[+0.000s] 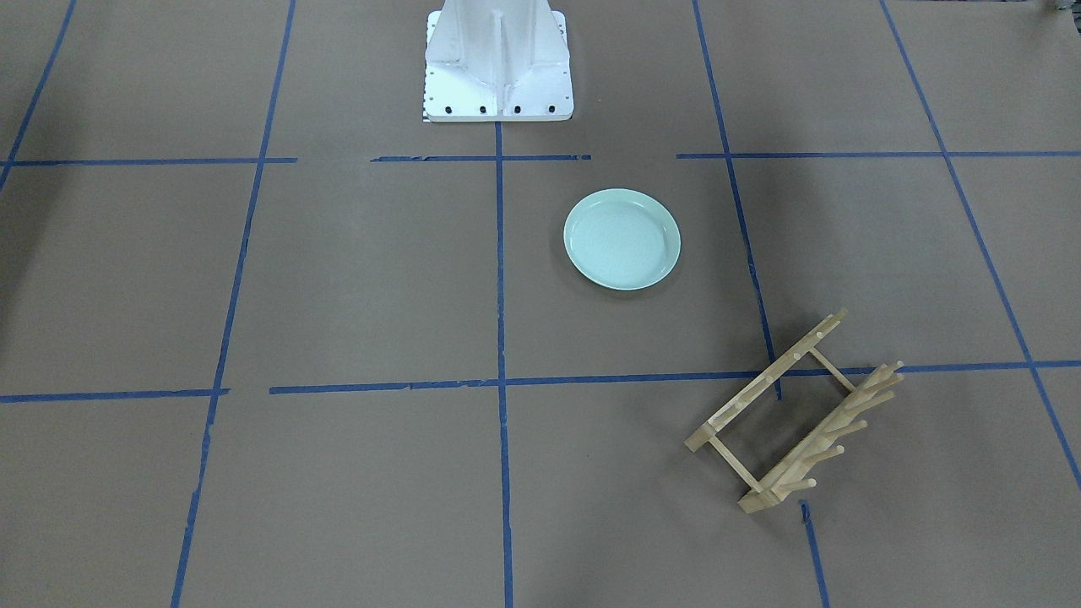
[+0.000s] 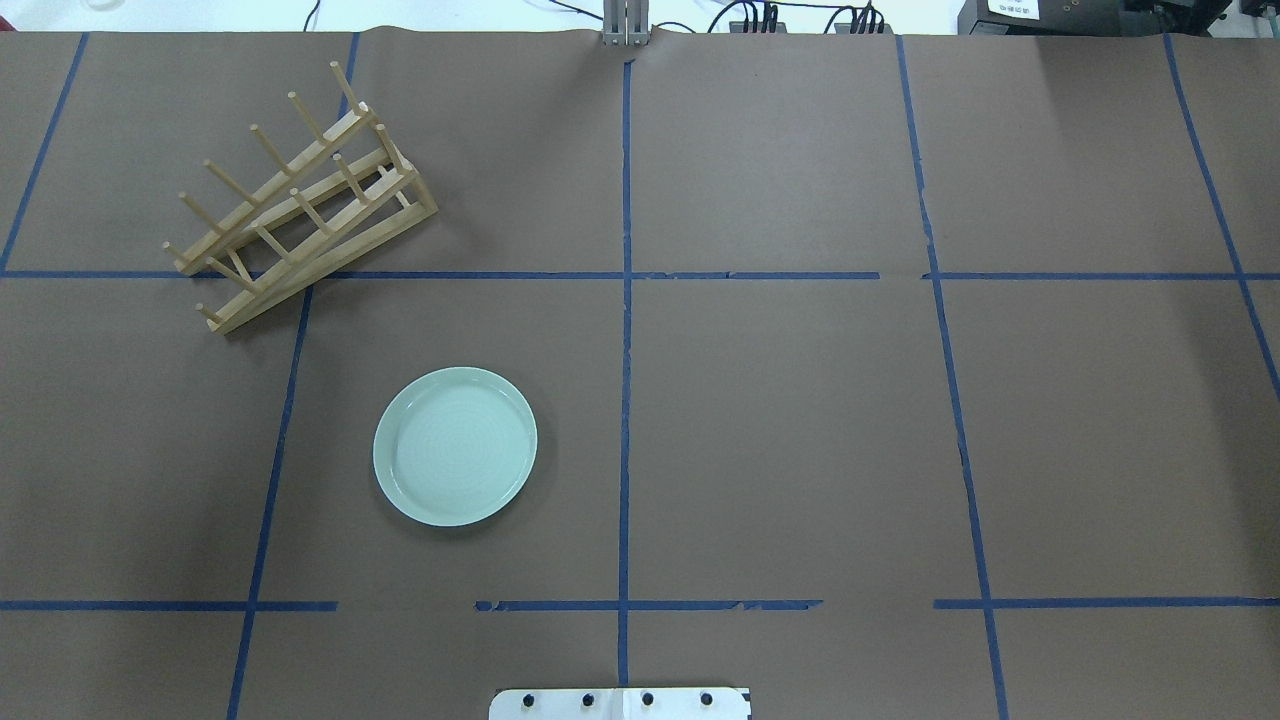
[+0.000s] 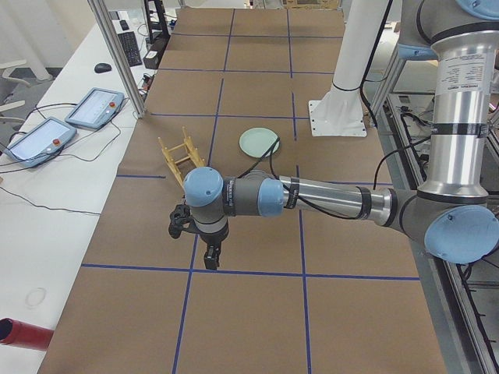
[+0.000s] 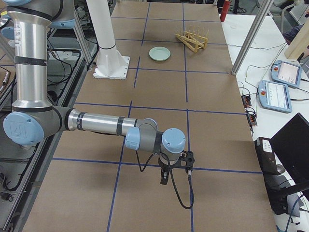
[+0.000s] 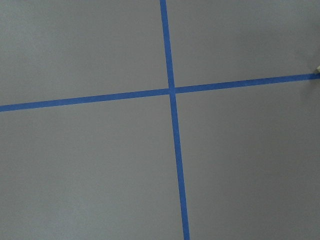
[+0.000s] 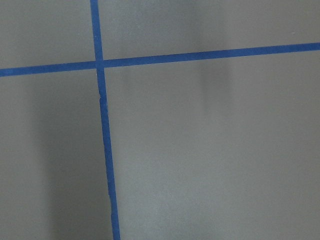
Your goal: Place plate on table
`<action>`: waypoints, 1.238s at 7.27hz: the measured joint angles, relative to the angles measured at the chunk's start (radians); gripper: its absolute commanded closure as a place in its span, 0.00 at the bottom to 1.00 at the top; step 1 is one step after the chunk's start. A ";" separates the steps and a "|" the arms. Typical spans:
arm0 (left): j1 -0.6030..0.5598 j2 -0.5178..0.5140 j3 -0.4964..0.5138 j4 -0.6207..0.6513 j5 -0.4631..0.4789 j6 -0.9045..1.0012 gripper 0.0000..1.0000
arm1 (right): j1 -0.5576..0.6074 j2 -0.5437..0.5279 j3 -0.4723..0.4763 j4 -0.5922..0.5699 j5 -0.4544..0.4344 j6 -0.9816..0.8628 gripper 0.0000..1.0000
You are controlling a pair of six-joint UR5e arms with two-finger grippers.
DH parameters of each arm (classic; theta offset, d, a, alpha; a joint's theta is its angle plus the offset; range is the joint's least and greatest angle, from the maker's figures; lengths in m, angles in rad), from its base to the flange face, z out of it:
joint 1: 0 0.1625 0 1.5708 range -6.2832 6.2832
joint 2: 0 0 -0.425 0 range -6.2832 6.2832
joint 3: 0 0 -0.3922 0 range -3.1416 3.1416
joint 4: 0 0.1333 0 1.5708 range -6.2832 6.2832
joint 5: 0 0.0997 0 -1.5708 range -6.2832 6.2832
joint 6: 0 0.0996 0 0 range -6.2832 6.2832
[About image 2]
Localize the light green plate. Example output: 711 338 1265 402
371 366 539 528

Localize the wooden dish rack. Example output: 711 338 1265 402
163 61 439 336

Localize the black computer box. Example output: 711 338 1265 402
956 1 1176 37

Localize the aluminium frame post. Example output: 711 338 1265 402
602 0 652 47

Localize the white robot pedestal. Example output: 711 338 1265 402
488 687 753 719

